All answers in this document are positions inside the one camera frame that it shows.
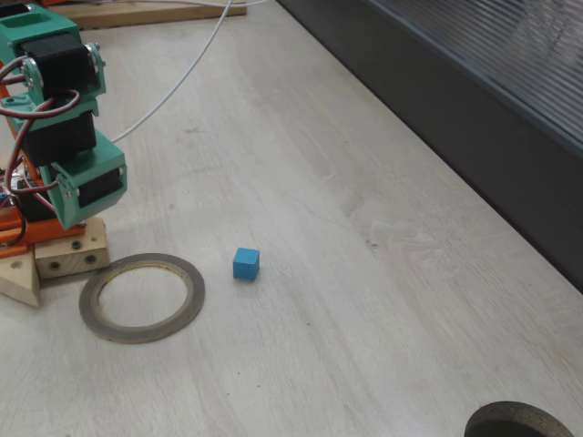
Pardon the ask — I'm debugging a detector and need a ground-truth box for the wooden base block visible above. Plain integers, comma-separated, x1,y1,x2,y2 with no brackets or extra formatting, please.
34,217,111,279

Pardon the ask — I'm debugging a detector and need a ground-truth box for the white USB cable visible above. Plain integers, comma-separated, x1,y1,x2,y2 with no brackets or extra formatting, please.
110,0,270,144

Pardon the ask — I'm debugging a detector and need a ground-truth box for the triangular wooden wedge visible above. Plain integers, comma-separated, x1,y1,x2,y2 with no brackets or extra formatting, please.
0,252,42,309

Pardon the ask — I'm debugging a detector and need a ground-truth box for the grey ring of tape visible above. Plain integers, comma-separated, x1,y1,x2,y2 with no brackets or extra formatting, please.
77,252,206,345

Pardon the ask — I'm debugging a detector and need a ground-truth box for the long wooden plank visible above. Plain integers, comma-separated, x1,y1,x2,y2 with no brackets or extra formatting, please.
43,0,248,32

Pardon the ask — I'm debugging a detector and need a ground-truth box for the blue cube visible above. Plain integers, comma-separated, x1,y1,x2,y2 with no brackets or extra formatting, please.
232,247,261,280

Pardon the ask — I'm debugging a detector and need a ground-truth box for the grey translucent desk partition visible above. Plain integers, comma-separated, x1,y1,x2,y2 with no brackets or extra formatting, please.
276,0,583,296

